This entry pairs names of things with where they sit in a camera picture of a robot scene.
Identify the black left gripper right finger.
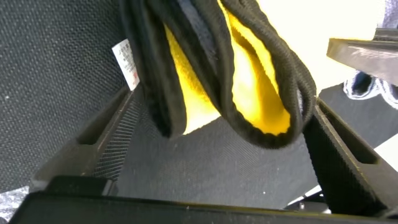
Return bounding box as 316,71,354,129
302,98,398,217

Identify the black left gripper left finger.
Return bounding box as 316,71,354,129
29,86,147,196

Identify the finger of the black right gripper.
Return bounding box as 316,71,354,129
325,27,398,87

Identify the yellow towel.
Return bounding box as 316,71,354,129
119,0,386,150

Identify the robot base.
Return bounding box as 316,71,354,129
284,185,332,216

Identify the clear tape marker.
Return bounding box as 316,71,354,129
0,185,31,222

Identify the small white tag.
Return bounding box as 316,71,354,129
111,38,141,92

